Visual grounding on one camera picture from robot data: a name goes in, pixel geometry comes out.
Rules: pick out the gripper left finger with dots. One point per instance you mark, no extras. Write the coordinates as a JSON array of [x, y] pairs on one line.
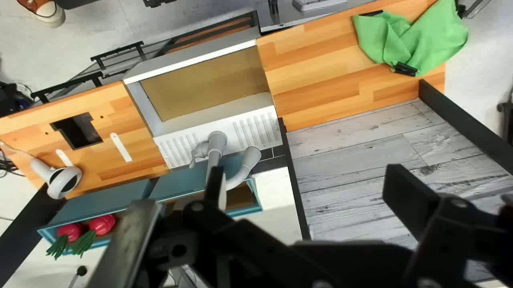
[[121, 245]]

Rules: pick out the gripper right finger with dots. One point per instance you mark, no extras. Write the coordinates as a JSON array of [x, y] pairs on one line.
[[426, 208]]

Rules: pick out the green cloth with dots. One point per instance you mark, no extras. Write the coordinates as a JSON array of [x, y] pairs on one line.
[[426, 37]]

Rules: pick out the red toy radish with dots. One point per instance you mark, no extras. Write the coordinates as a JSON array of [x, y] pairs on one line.
[[101, 224], [68, 232]]

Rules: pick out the teal planter box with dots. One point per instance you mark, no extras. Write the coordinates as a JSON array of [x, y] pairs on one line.
[[96, 202], [181, 184]]

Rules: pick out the grey wood backsplash panel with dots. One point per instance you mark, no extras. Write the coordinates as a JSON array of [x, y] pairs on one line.
[[352, 160]]

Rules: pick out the long white flat strip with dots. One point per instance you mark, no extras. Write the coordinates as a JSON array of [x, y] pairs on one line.
[[120, 147]]

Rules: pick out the short white flat strip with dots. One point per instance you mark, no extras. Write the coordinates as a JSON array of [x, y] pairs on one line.
[[64, 157]]

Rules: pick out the wooden counter slab with cutout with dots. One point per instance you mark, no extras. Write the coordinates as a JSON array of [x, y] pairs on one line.
[[117, 112]]

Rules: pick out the grey faucet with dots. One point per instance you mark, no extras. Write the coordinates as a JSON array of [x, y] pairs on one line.
[[216, 144]]

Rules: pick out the white sink basin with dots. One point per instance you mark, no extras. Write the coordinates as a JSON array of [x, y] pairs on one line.
[[250, 128]]

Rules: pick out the red white sneaker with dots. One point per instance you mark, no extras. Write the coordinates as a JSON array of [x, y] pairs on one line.
[[44, 8]]

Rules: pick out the black frame post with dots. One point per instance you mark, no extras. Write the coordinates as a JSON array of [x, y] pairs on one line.
[[293, 176], [20, 234], [458, 120]]

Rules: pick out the black metal stand frame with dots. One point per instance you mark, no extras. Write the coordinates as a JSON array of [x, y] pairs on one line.
[[117, 50], [64, 86]]

